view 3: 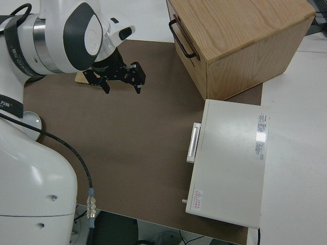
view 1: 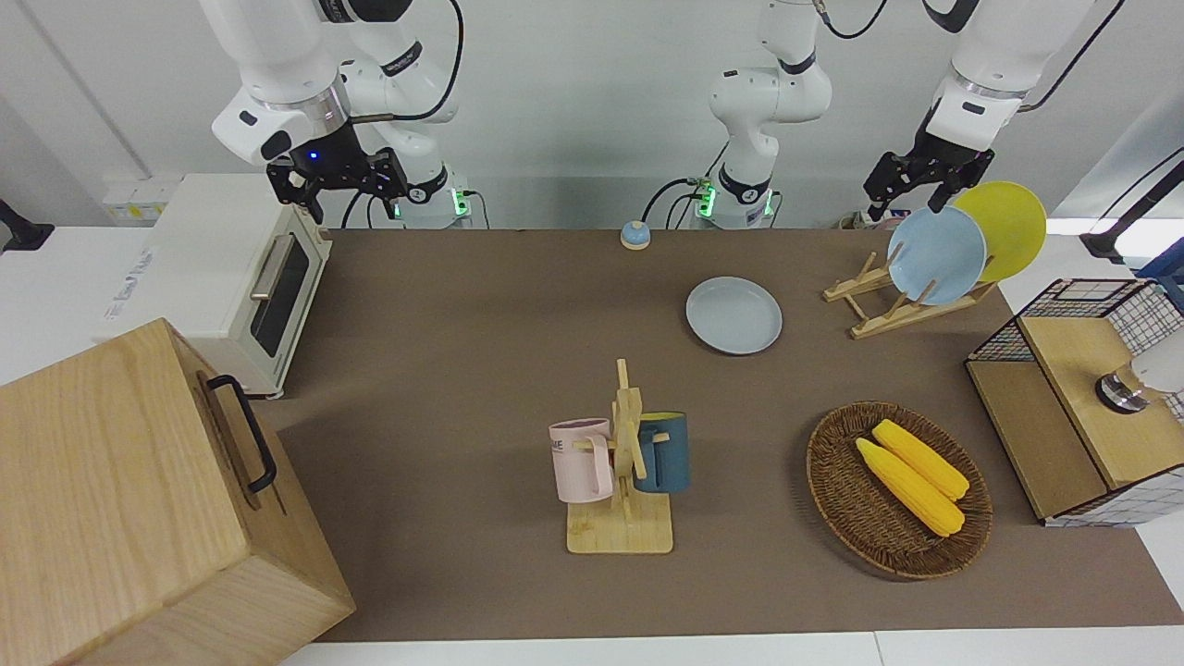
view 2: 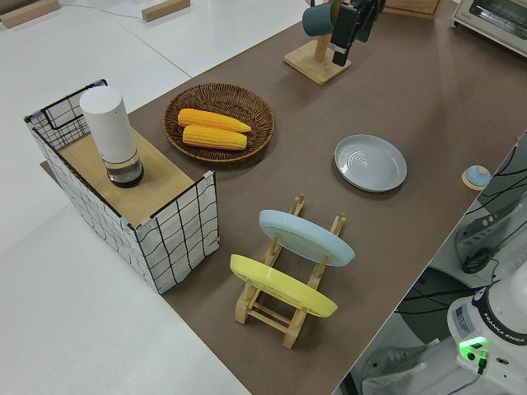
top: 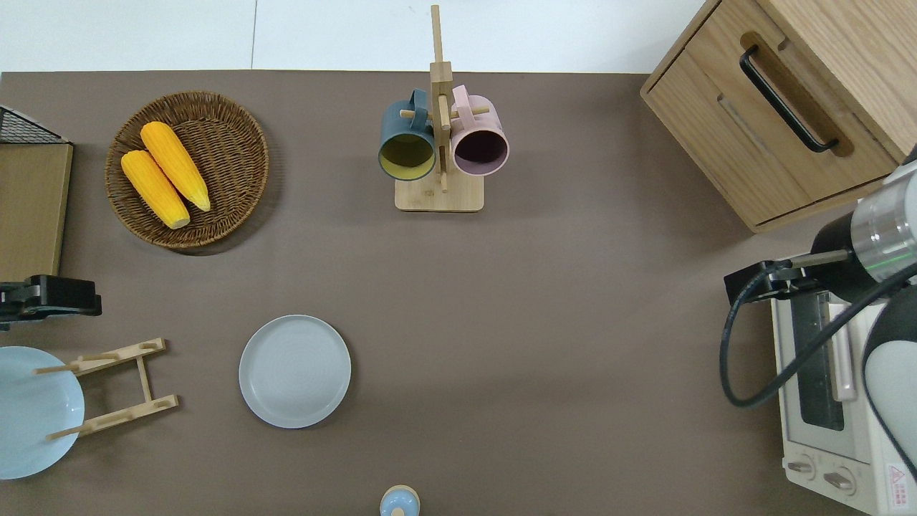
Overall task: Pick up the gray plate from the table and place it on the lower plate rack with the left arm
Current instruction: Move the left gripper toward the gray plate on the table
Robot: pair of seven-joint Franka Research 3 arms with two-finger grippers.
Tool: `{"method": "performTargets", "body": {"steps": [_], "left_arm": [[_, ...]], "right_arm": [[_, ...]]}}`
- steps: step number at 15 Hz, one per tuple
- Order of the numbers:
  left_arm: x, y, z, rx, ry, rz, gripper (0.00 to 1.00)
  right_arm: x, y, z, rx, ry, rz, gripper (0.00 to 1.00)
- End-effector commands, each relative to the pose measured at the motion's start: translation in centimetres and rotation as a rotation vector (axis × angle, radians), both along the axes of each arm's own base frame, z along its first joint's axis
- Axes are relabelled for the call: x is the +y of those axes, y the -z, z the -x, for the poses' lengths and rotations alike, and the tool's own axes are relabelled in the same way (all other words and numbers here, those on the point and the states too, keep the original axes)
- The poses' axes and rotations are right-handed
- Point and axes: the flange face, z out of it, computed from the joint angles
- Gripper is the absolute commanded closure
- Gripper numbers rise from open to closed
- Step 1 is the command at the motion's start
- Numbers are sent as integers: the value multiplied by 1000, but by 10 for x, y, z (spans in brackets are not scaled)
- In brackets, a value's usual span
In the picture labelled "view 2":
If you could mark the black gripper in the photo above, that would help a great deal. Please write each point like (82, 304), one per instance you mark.
(343, 29)

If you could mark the gray round plate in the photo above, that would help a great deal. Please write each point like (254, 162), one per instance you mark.
(370, 162)

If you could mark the light blue plate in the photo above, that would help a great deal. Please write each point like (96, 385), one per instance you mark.
(304, 238)

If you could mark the yellow plate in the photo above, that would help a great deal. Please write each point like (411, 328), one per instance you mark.
(280, 284)

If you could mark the wooden plate rack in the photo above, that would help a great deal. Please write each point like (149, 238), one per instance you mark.
(267, 319)

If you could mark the wooden mug tree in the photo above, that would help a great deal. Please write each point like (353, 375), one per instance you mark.
(317, 66)

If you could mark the dark teal mug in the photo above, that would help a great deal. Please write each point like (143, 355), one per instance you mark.
(319, 20)

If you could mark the brown table mat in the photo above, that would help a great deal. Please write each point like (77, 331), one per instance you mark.
(411, 103)

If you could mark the wooden drawer cabinet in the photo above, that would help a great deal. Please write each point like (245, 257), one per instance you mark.
(411, 6)

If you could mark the brown wicker basket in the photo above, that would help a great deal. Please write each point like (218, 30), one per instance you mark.
(255, 111)

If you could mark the yellow corn cob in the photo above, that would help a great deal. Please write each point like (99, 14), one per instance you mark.
(214, 138)
(210, 119)

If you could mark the white toaster oven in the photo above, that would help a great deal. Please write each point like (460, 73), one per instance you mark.
(494, 24)

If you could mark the wooden block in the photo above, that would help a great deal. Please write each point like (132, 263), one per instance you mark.
(164, 10)
(24, 14)

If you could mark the wooden shelf board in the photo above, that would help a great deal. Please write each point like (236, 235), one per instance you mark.
(160, 177)

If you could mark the white cylindrical bottle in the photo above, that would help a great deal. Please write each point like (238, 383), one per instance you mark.
(109, 127)

